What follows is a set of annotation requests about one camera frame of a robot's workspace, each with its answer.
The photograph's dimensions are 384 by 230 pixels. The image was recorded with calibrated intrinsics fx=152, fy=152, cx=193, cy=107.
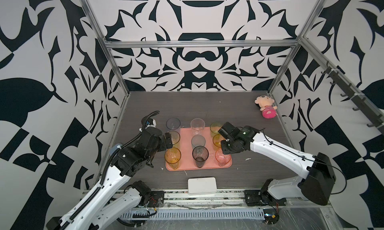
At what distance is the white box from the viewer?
742 mm

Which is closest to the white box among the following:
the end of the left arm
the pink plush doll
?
the end of the left arm

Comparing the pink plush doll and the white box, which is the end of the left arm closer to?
the white box

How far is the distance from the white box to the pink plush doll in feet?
1.87

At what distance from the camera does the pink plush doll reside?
103 centimetres
